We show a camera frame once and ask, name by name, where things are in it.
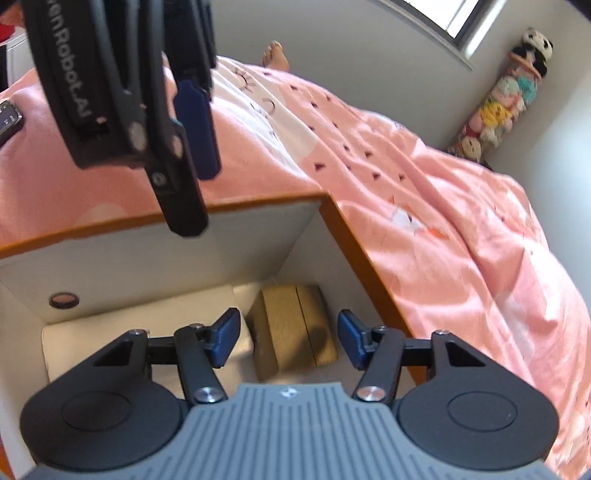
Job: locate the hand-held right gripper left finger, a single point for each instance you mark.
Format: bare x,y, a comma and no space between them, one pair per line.
227,336

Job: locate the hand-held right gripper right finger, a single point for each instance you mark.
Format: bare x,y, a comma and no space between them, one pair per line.
349,337

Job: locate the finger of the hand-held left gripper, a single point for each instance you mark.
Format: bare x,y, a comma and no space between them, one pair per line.
178,198
199,134

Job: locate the gold gift box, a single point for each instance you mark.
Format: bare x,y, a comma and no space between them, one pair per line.
286,323

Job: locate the orange cardboard box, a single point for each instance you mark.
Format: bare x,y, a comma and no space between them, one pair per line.
138,272

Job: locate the white cabinet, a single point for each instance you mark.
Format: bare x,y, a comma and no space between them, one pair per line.
18,57

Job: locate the black remote control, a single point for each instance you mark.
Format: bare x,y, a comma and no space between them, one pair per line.
9,122

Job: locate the white flat box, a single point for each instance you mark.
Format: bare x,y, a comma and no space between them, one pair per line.
138,314

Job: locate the red object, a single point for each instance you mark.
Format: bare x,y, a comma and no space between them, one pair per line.
7,31

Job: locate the person's foot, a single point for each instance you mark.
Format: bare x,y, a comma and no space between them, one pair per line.
275,56

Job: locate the window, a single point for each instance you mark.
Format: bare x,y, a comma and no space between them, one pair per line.
443,18

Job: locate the hanging stack of plush toys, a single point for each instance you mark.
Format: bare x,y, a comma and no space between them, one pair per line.
498,106

